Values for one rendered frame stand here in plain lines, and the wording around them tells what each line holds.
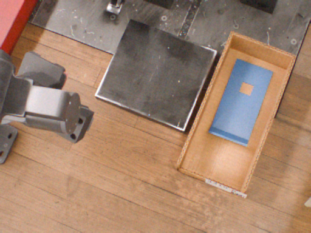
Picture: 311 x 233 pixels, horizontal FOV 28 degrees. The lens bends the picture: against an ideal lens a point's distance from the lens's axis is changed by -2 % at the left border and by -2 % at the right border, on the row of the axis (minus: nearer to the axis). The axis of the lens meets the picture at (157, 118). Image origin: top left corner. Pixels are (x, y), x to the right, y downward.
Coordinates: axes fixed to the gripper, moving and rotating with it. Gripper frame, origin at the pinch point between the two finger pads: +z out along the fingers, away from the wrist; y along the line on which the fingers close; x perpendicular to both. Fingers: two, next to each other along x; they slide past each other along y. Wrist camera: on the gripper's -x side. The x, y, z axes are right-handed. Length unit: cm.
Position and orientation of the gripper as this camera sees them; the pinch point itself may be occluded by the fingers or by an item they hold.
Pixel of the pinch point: (56, 81)
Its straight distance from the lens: 103.0
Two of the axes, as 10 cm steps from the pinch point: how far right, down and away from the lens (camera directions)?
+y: 4.1, -8.6, -3.0
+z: 2.4, -2.2, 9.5
